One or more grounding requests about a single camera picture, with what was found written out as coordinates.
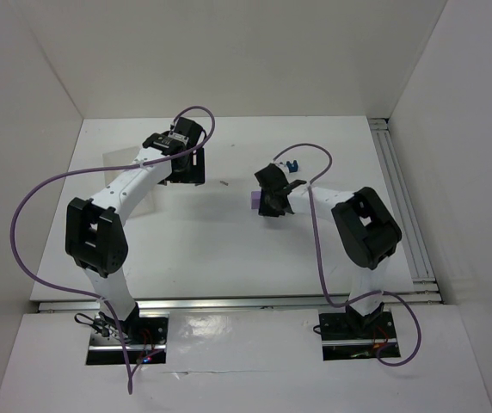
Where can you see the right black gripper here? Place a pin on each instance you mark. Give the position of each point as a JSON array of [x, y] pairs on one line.
[[267, 194]]

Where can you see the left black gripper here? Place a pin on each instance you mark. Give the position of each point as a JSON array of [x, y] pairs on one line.
[[192, 168]]

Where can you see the purple cube block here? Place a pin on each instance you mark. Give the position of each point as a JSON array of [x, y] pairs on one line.
[[255, 200]]

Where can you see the blue castle block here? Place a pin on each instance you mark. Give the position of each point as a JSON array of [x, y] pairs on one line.
[[292, 166]]

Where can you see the white perforated box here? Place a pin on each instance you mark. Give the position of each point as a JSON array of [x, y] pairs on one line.
[[142, 199]]

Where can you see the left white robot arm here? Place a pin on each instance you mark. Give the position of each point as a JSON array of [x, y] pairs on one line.
[[94, 232]]

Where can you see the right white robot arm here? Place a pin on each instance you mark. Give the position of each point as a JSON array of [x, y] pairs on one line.
[[368, 232]]

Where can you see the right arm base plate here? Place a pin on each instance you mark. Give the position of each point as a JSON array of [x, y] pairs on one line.
[[341, 343]]

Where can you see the aluminium side rail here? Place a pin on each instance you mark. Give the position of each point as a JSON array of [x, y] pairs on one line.
[[414, 246]]

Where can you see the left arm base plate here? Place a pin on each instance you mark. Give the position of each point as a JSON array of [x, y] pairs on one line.
[[147, 346]]

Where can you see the aluminium front rail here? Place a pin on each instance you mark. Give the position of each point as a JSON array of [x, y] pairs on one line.
[[192, 304]]

